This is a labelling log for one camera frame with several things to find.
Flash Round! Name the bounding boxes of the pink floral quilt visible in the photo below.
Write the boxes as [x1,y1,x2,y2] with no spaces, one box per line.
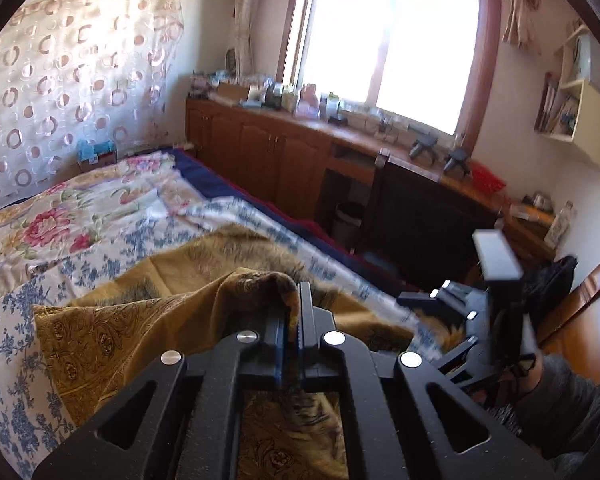
[0,152,201,301]

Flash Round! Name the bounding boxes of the cardboard box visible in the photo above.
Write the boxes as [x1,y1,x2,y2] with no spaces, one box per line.
[215,82,251,103]

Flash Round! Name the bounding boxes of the red basket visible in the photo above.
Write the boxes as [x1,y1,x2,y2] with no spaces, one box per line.
[467,160,507,193]

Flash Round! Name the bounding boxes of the pink bag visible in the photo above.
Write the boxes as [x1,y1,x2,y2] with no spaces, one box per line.
[297,85,321,116]

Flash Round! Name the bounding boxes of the dark trash bin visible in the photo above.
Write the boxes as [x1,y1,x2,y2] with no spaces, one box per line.
[336,201,366,246]

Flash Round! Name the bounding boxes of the tied pale curtain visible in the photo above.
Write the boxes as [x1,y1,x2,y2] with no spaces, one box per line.
[497,0,543,51]

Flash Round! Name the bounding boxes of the black bag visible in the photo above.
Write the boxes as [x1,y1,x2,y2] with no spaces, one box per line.
[525,255,578,321]

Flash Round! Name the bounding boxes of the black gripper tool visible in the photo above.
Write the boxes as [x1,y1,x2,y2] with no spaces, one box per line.
[409,132,440,162]
[444,147,472,177]

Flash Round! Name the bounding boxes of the cream wall shelf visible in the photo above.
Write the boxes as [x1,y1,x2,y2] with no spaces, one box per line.
[532,25,600,173]

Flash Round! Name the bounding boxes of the pale window curtain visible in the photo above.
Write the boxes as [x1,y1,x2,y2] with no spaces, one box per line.
[232,0,281,83]

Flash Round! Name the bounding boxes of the wooden-framed window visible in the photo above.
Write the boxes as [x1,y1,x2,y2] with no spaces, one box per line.
[275,0,503,146]

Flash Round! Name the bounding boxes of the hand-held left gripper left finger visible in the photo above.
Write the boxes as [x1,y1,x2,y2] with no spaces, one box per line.
[32,310,293,480]

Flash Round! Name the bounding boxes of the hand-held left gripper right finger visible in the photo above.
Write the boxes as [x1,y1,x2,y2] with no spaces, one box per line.
[297,281,558,480]

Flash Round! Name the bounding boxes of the brown patterned top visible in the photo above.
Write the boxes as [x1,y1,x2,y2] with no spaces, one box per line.
[32,267,351,480]

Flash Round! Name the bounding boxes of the white packet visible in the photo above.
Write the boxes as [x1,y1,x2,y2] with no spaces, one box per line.
[545,202,573,248]

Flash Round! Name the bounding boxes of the person's right forearm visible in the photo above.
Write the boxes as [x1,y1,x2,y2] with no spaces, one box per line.
[490,352,600,461]

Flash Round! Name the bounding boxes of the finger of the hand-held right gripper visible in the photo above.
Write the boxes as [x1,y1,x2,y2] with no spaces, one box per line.
[436,335,503,393]
[397,280,488,322]

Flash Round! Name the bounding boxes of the circle-patterned sheer curtain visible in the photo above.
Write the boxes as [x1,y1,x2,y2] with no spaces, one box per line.
[0,0,186,211]

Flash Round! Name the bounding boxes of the navy blue sheet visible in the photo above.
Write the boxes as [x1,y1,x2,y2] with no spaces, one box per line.
[172,147,416,296]

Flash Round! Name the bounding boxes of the teal box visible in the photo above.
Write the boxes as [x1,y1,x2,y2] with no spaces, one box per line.
[76,139,118,166]

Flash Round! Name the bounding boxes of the blue-white floral sheet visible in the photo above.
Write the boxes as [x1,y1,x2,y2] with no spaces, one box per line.
[0,195,431,476]

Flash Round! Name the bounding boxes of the long wooden cabinet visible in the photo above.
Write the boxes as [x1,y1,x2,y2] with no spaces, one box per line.
[185,97,556,261]

